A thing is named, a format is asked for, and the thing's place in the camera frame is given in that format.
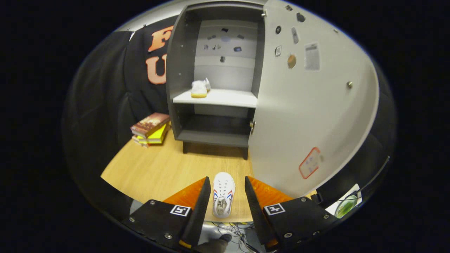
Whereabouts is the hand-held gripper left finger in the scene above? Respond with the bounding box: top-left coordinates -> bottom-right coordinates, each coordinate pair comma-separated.
121,176 -> 211,250

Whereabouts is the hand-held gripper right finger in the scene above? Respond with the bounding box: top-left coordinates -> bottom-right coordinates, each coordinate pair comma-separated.
244,176 -> 341,252

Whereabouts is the white shoe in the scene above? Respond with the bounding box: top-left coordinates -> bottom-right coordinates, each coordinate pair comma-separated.
191,78 -> 211,98
212,172 -> 236,219

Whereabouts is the beige shoe cabinet door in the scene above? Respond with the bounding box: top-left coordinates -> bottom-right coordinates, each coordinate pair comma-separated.
248,0 -> 380,199

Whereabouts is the grey shoe cabinet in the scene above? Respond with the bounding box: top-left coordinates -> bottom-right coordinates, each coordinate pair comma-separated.
165,3 -> 266,160

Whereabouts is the dark rounded object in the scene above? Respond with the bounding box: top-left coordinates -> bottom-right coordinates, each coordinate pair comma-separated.
199,234 -> 232,253

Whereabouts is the yellow book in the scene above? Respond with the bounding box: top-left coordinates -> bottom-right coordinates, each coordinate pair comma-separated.
136,124 -> 168,144

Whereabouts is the green round container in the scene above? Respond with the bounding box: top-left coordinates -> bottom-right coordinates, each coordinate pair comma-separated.
334,195 -> 359,219

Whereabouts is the white paper sheet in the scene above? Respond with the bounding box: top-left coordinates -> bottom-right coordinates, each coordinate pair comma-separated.
325,183 -> 362,216

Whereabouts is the brown cover book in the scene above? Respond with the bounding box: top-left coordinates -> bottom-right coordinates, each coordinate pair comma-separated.
130,112 -> 171,138

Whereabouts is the black backdrop cloth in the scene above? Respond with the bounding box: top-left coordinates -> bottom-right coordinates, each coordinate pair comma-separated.
63,16 -> 396,225

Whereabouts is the tangle of black cables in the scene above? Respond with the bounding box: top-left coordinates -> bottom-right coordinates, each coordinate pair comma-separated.
216,222 -> 261,253

